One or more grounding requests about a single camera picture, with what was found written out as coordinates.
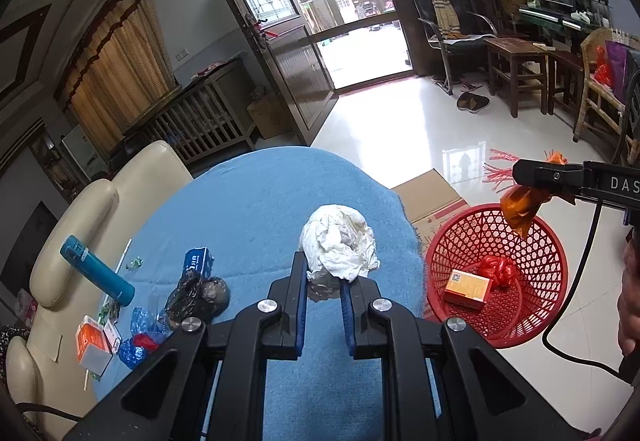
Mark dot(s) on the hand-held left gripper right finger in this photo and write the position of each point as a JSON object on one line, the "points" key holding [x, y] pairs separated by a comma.
{"points": [[346, 316]]}

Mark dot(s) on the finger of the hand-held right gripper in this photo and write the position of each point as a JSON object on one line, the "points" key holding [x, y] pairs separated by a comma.
{"points": [[550, 173], [562, 197]]}

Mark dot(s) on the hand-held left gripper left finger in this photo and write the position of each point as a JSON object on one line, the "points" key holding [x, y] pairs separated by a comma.
{"points": [[299, 306]]}

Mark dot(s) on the orange plastic wrapper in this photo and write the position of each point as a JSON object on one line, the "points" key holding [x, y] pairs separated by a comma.
{"points": [[520, 206]]}

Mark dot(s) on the white paper towel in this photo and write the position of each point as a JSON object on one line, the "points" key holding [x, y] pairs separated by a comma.
{"points": [[337, 241]]}

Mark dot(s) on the red plastic bag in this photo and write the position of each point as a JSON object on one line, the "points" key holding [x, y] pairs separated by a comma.
{"points": [[497, 271]]}

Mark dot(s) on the black plastic bag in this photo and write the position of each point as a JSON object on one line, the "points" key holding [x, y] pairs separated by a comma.
{"points": [[197, 298]]}

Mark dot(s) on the red plastic basket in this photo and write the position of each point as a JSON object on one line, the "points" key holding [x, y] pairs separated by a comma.
{"points": [[530, 301]]}

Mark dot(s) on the large blue carton piece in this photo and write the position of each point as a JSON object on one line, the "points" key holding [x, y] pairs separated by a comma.
{"points": [[197, 262]]}

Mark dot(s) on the orange cardboard box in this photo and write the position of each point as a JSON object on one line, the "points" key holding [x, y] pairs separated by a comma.
{"points": [[465, 290]]}

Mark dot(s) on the blue plastic shoe cover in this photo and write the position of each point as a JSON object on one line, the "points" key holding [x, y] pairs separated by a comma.
{"points": [[137, 321]]}

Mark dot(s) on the person's right hand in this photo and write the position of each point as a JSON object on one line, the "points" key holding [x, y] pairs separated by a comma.
{"points": [[631, 321]]}

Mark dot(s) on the grey crumpled foil scrap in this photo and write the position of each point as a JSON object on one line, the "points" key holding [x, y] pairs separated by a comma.
{"points": [[322, 288]]}

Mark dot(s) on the red plastic fringe strips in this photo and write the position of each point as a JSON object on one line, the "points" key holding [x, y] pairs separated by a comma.
{"points": [[497, 171]]}

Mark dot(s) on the wicker chair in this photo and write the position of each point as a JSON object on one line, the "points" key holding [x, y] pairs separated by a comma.
{"points": [[595, 101]]}

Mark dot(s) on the pair of dark slippers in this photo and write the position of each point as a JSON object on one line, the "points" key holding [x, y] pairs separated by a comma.
{"points": [[472, 102]]}

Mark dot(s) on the dark wooden side stool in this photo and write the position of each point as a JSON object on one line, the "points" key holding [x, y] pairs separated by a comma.
{"points": [[567, 63]]}

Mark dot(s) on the blue tablecloth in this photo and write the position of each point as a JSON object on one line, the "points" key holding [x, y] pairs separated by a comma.
{"points": [[250, 201]]}

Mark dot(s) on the purple bag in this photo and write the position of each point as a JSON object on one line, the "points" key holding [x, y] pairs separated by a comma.
{"points": [[616, 66]]}

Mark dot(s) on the flat cardboard sheet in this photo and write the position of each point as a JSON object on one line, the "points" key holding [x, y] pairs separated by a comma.
{"points": [[430, 196]]}

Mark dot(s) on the glass media stand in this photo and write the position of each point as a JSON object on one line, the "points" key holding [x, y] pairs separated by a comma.
{"points": [[560, 18]]}

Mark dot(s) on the small red wrapper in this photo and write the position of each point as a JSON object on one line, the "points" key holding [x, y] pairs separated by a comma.
{"points": [[145, 342]]}

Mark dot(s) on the black metal chair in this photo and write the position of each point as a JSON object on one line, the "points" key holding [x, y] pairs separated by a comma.
{"points": [[450, 46]]}

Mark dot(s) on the green candy wrapper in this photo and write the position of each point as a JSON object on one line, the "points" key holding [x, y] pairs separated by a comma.
{"points": [[135, 263]]}

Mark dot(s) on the white drinking straw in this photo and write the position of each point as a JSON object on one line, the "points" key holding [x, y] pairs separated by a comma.
{"points": [[123, 256]]}

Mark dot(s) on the small white medicine box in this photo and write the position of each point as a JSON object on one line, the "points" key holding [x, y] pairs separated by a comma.
{"points": [[112, 336]]}

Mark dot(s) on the plaid scarf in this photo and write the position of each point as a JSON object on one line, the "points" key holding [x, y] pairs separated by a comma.
{"points": [[442, 11]]}

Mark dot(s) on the brown cardboard box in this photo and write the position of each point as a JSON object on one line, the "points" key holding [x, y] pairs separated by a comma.
{"points": [[267, 113]]}

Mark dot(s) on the teal thermos bottle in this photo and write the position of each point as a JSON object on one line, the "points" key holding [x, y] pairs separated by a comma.
{"points": [[97, 271]]}

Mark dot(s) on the orange and white box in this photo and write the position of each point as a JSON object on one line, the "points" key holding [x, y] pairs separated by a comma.
{"points": [[92, 346]]}

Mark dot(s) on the wooden crib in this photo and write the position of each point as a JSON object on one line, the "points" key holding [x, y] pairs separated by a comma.
{"points": [[200, 116]]}

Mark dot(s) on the open wooden door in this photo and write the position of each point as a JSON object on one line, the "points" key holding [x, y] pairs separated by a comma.
{"points": [[295, 71]]}

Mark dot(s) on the cream leather sofa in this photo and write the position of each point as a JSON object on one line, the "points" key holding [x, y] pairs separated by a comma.
{"points": [[75, 221]]}

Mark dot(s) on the white appliance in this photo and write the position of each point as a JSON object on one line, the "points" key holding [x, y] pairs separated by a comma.
{"points": [[82, 151]]}

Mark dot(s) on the tan curtain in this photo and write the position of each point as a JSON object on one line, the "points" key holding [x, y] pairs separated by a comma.
{"points": [[120, 61]]}

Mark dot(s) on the black wall television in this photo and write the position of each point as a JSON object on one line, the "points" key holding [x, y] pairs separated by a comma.
{"points": [[25, 241]]}

